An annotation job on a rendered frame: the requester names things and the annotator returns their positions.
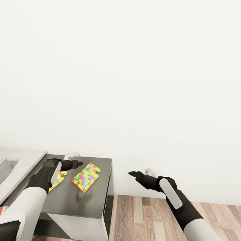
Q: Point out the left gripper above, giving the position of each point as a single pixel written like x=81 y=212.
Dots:
x=72 y=164

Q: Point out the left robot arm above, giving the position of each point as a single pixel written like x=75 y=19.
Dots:
x=18 y=221

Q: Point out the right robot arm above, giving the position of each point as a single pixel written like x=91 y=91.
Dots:
x=194 y=227

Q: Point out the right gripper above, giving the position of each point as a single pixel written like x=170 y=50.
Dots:
x=144 y=180

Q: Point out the desk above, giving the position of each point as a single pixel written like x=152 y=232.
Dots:
x=67 y=212

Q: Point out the swivel chair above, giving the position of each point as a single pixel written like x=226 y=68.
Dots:
x=2 y=209

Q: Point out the jigsaw puzzle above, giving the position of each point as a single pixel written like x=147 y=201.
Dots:
x=58 y=180
x=86 y=177

